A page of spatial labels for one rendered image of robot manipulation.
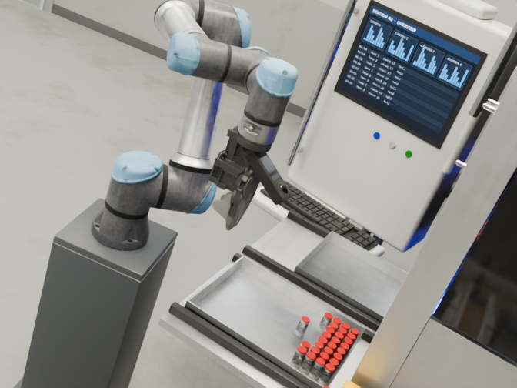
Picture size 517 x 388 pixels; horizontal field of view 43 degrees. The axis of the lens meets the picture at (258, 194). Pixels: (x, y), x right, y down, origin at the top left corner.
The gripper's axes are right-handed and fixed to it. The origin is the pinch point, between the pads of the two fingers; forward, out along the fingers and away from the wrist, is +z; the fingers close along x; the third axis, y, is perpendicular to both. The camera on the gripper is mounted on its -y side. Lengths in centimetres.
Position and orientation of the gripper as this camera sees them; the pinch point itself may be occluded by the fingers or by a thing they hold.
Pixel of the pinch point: (233, 226)
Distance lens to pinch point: 136.6
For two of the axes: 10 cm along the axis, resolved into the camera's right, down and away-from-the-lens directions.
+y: -8.4, -4.7, 2.7
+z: -3.2, 8.3, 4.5
